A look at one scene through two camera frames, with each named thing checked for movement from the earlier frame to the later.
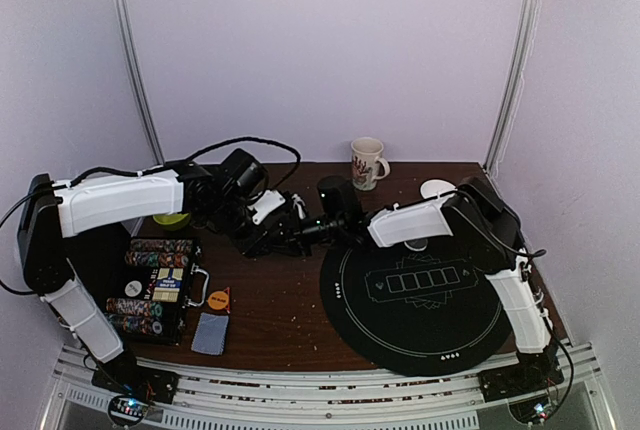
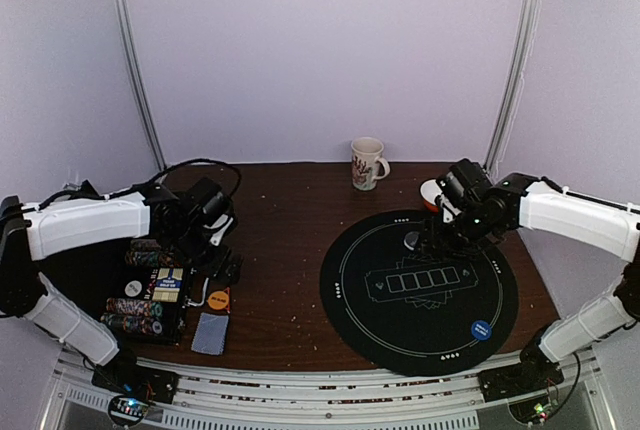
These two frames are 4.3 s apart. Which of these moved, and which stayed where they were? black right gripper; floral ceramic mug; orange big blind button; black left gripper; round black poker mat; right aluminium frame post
Moved: black right gripper; black left gripper
Stayed: floral ceramic mug; right aluminium frame post; round black poker mat; orange big blind button
